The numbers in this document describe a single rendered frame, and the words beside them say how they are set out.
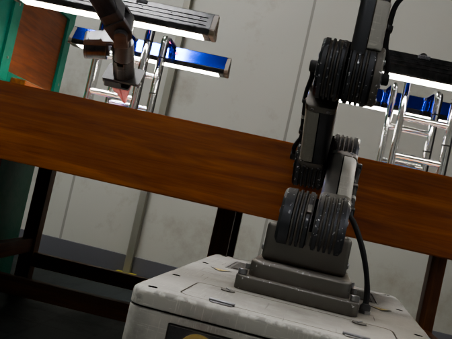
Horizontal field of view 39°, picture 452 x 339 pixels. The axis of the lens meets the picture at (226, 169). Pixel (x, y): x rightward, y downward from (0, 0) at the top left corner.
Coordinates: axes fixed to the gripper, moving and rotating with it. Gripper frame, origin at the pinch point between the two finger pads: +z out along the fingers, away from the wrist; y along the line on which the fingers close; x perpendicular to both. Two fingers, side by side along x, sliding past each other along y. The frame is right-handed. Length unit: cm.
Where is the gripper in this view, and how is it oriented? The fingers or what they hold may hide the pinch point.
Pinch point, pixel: (124, 99)
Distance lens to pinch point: 181.2
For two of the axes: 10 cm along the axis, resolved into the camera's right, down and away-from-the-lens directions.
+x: -2.1, 7.1, -6.8
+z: -0.9, 6.8, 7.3
